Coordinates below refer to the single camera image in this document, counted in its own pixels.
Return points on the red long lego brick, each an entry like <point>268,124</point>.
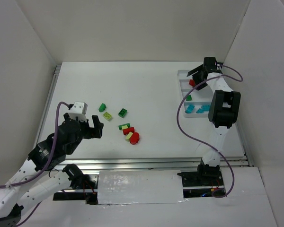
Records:
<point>128,130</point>

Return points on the blue long lego brick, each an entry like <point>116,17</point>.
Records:
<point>205,108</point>

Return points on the dark green lego brick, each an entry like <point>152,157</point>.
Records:
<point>122,113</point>

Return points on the aluminium front rail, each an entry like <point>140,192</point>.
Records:
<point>90,165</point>

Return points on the white compartment tray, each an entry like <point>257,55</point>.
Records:
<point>199,97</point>

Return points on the red curved lego brick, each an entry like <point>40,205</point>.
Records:
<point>192,83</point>

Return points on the green thin lego brick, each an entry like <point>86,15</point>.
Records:
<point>128,124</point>

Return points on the blue rounded lego brick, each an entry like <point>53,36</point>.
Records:
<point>189,109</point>

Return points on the small teal lego brick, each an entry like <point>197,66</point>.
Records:
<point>200,111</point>

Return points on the small green square lego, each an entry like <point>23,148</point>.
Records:
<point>189,98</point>

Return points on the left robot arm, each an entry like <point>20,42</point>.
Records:
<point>20,193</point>

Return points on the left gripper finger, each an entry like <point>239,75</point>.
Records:
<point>70,116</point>
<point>97,130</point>

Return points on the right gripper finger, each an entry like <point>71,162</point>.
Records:
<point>198,71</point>
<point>200,85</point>

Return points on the red rounded lego brick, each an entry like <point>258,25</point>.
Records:
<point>134,139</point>

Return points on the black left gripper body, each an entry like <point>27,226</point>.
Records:
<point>85,130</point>

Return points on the lime green lego brick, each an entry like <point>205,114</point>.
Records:
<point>107,116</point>

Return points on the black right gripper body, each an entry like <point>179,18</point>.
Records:
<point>201,76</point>

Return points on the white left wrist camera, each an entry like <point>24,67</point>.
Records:
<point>79,108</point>

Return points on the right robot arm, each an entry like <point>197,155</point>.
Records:
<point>223,112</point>

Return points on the green sloped lego brick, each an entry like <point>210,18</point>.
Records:
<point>102,108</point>

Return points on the pale yellow sloped lego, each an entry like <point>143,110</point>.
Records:
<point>129,135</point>

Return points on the white taped cover panel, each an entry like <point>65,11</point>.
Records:
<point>140,187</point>

